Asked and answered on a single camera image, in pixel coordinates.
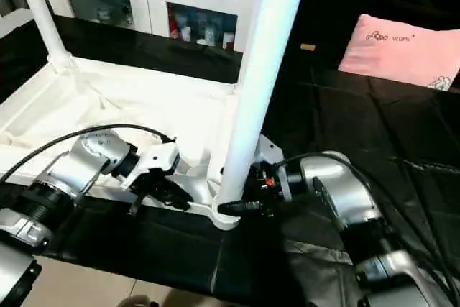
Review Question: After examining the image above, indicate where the white plastic table top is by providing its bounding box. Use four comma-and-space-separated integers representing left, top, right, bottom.
0, 54, 242, 231

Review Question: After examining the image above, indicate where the white plastic table leg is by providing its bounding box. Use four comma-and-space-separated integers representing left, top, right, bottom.
10, 0, 74, 72
214, 0, 313, 219

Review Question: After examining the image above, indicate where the black work mat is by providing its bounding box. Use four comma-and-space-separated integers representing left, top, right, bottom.
0, 11, 460, 304

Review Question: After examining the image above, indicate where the pink pillow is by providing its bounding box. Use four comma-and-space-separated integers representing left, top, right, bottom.
337, 14, 460, 92

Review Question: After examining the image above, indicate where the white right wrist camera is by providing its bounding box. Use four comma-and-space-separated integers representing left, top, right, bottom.
252, 134, 285, 171

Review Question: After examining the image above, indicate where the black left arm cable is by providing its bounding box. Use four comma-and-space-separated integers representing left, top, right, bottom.
0, 125, 178, 180

